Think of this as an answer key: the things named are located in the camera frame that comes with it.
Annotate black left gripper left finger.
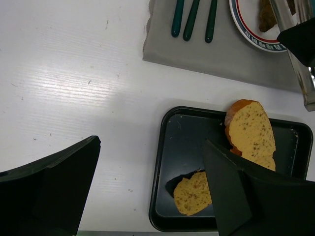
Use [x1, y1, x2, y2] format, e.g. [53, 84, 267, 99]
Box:
[0, 136, 101, 236]

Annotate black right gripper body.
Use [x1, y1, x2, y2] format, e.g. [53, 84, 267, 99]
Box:
[277, 19, 315, 67]

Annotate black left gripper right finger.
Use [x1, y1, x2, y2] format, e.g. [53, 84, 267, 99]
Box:
[203, 140, 315, 236]

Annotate metal bread tongs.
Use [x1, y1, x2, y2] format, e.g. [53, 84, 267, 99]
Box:
[270, 0, 315, 112]

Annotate brown chocolate croissant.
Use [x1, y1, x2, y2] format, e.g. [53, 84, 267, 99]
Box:
[257, 0, 297, 32]

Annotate small seeded bread slice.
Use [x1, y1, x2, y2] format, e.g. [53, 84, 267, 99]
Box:
[173, 171, 212, 216]

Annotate upper seeded bread slice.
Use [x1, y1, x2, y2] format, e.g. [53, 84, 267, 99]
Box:
[224, 99, 276, 171]

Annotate white plate teal rim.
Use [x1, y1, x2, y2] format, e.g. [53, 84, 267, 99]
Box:
[229, 0, 286, 53]

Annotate grey place mat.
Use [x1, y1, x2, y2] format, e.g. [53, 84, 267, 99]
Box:
[143, 0, 301, 92]

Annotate dark rectangular baking tray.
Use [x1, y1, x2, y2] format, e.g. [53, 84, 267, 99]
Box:
[149, 106, 314, 232]

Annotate gold knife green handle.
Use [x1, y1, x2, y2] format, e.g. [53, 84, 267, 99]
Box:
[205, 0, 218, 43]

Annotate gold fork green handle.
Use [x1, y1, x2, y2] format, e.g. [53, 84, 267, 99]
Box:
[183, 0, 200, 41]

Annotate gold spoon green handle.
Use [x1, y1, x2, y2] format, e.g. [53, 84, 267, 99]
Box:
[171, 0, 185, 38]

